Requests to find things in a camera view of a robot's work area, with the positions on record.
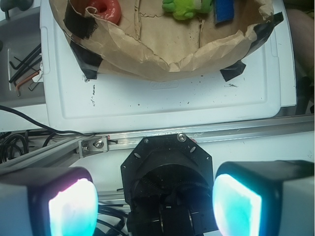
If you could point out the red toy donut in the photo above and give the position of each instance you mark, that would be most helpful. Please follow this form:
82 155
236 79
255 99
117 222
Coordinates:
109 10

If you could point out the aluminium frame rail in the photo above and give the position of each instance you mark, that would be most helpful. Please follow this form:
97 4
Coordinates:
263 139

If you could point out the green plush frog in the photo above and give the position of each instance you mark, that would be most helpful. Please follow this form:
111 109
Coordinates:
187 9

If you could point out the black hex keys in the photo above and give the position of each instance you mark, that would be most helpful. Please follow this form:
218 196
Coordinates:
26 64

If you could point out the grey tool tray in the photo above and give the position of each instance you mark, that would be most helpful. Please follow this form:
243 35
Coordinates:
18 37

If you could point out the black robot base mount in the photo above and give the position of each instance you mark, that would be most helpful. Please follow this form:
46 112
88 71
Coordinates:
167 183

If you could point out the brown paper bag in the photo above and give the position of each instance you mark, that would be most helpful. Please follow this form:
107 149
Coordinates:
150 44

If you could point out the metal corner bracket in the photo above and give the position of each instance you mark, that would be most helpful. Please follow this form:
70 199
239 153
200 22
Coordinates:
92 146

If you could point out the blue sponge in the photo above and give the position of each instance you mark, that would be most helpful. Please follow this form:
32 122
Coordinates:
223 10

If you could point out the orange handled hex key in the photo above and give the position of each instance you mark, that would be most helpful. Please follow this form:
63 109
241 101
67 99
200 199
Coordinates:
30 77

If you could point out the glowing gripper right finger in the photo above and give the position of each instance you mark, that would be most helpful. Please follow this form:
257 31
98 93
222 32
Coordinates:
265 198

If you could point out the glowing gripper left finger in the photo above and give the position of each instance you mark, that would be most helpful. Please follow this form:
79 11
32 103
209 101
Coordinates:
49 201

